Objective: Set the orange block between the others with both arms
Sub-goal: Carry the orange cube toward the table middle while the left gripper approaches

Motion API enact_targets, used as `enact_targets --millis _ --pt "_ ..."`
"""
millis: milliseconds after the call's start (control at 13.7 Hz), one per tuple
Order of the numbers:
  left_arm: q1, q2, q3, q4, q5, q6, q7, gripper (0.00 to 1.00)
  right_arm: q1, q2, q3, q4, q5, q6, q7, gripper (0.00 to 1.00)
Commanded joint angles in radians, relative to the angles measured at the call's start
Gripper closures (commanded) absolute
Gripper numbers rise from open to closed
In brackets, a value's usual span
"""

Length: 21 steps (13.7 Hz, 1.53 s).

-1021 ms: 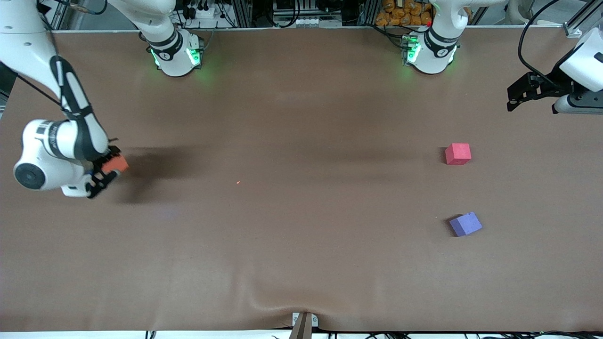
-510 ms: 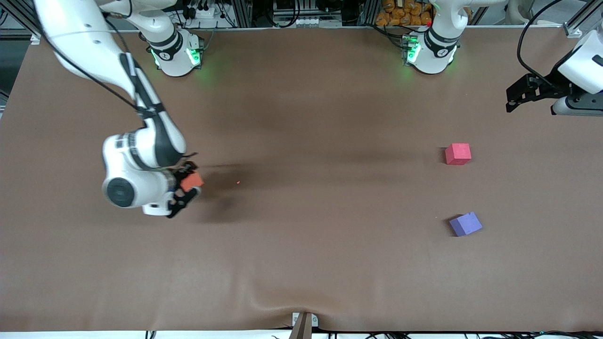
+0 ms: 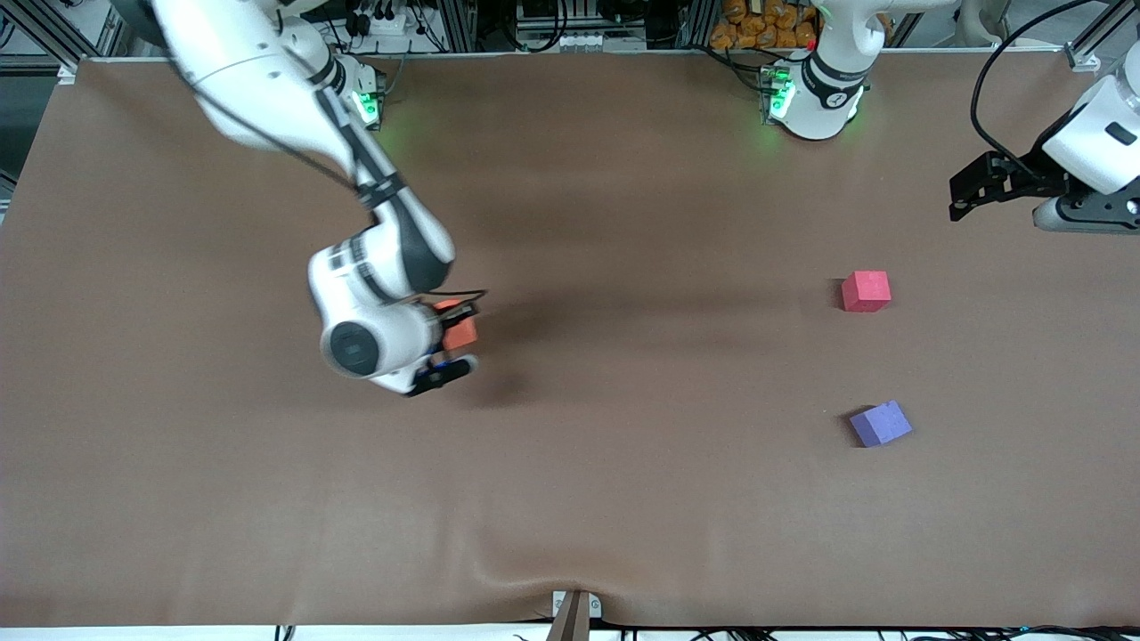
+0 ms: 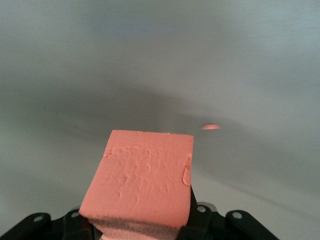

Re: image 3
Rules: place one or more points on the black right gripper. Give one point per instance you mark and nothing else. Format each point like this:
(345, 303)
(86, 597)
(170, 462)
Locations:
(438, 342)

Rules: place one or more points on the white terminal block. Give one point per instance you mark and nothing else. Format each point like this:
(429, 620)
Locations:
(579, 40)

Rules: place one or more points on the orange foam block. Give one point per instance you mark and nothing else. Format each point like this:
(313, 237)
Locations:
(460, 334)

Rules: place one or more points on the diagonal aluminium frame strut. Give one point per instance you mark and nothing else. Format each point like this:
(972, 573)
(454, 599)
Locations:
(49, 36)
(1104, 27)

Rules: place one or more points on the red foam block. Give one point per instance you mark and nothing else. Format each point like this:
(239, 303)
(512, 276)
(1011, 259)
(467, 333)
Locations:
(866, 292)

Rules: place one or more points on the brown table mat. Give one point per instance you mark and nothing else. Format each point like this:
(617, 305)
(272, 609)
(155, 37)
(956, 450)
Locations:
(570, 490)

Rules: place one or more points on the purple foam block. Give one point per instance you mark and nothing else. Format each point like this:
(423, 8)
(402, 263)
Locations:
(880, 425)

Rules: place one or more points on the white power strip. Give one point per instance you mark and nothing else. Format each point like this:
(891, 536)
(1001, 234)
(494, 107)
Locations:
(389, 22)

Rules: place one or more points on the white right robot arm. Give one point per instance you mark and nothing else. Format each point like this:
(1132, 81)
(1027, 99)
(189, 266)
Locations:
(267, 80)

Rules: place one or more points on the small metal bracket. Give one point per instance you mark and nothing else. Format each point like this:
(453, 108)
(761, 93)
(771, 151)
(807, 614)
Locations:
(558, 604)

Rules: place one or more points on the beige rounded object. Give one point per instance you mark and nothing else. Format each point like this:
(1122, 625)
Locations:
(980, 22)

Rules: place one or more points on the aluminium frame post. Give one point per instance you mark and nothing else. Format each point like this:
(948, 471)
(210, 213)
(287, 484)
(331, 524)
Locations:
(459, 22)
(701, 22)

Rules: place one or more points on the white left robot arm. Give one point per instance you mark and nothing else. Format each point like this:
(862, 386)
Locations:
(815, 98)

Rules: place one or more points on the orange mesh bag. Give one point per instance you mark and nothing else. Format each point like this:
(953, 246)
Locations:
(757, 27)

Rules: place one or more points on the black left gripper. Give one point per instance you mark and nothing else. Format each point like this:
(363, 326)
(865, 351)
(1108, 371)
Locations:
(1035, 182)

